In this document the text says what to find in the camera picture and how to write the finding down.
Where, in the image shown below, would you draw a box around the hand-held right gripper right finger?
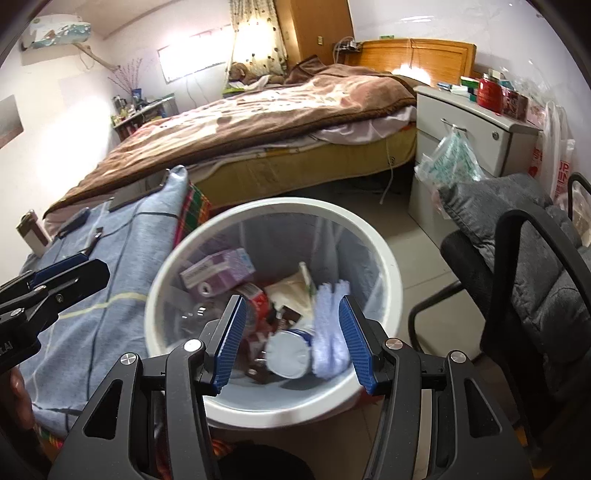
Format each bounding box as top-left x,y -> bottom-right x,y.
338,295 -> 525,480

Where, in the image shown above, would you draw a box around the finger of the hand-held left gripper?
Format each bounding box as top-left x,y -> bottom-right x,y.
0,258 -> 110,332
0,255 -> 90,304

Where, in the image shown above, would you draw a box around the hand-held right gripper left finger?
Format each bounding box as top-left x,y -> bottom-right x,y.
46,294 -> 249,480

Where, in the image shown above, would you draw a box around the white fluffy cloth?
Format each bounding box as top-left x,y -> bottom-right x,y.
310,278 -> 354,380

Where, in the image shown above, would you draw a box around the white round container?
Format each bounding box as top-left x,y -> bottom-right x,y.
267,318 -> 319,379

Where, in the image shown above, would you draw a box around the brown snack wrapper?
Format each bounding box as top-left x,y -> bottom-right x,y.
274,305 -> 301,333

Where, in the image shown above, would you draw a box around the purple carton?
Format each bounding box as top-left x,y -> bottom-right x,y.
179,248 -> 256,292

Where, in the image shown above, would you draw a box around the white paper packet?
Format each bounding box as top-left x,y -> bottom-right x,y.
265,262 -> 319,324

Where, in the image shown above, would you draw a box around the white round trash bin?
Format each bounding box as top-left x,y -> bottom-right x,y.
144,198 -> 404,428

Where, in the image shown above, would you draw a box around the person's left hand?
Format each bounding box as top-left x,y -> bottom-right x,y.
9,366 -> 37,431

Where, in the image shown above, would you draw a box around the white box with brown top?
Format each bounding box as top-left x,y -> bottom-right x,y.
16,210 -> 51,257

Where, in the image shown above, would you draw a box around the blue checked cloth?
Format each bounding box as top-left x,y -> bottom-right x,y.
14,166 -> 190,437

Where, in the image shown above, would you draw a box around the dark flat object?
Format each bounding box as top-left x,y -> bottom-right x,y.
55,208 -> 90,238

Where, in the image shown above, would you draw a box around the black smartphone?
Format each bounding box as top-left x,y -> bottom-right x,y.
108,170 -> 169,213

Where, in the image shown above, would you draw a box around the colourful plaid cloth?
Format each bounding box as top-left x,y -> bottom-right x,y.
173,182 -> 213,250

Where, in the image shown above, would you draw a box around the bed with yellow mattress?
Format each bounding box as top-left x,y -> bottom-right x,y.
44,39 -> 476,222

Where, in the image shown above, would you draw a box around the cluttered small desk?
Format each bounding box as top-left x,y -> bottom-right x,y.
113,92 -> 178,139

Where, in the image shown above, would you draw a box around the grey cushion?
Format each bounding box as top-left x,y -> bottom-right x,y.
438,173 -> 591,370

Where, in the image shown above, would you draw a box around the black office chair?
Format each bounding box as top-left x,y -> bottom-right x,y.
409,171 -> 591,462

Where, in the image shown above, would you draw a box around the green printed plastic bag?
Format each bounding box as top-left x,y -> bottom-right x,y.
414,127 -> 485,195

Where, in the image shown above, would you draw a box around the white bed sheet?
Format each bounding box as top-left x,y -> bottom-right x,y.
314,104 -> 416,144

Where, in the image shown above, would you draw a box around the purple decorative twigs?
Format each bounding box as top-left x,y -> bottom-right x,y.
108,58 -> 144,90

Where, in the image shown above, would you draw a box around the brown patterned blanket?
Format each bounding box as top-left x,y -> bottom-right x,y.
44,56 -> 416,220

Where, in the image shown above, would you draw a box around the white nightstand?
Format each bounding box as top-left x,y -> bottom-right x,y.
409,83 -> 541,245

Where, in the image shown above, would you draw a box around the window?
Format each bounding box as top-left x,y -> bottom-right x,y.
157,30 -> 236,84

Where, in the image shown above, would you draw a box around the brown teddy bear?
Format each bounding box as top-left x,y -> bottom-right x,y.
229,61 -> 259,86

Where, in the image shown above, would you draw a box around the white red-print plastic bag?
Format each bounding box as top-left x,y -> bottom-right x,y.
529,99 -> 578,204

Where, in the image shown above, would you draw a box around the pile of small boxes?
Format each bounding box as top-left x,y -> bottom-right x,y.
436,69 -> 481,100

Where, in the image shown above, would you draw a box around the red jar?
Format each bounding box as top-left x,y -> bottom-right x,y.
478,76 -> 504,114

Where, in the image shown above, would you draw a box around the red patterned tin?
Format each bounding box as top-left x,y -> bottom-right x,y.
502,88 -> 529,121

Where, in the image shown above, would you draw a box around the wooden headboard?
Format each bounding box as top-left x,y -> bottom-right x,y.
358,39 -> 476,86

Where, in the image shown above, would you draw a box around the patterned curtain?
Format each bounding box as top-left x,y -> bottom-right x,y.
229,0 -> 288,77

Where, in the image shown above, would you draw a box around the wooden wardrobe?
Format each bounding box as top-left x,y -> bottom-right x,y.
273,0 -> 355,70

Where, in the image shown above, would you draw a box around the wall poster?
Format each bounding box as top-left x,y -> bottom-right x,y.
0,95 -> 24,148

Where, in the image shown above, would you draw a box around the wall air conditioner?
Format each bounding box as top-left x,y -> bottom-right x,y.
21,13 -> 92,49

